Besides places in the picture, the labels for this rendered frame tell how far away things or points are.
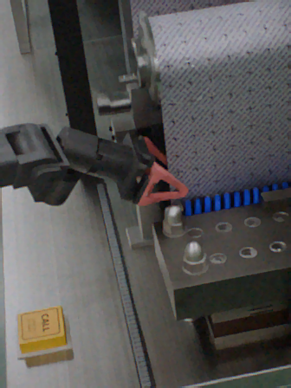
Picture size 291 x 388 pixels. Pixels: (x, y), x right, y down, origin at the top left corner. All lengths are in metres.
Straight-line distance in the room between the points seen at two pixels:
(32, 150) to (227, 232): 0.31
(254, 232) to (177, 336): 0.19
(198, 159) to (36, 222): 0.40
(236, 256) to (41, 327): 0.32
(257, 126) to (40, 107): 0.80
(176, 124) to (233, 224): 0.17
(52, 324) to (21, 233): 0.29
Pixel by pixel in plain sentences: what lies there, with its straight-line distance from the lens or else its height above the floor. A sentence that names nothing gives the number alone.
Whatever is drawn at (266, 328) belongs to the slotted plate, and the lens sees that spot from 1.15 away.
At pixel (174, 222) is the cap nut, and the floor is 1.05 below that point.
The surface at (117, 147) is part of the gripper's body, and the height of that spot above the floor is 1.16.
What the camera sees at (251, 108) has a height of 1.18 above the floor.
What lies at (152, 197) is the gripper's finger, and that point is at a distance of 1.12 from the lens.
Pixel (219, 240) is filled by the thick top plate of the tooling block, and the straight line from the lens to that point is 1.12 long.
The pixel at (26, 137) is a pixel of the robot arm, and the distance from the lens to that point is 1.05.
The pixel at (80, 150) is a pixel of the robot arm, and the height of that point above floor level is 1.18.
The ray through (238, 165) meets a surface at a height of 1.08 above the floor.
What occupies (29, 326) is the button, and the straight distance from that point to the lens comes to 1.19.
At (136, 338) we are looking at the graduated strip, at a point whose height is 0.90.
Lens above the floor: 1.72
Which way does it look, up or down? 34 degrees down
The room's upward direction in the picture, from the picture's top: 7 degrees counter-clockwise
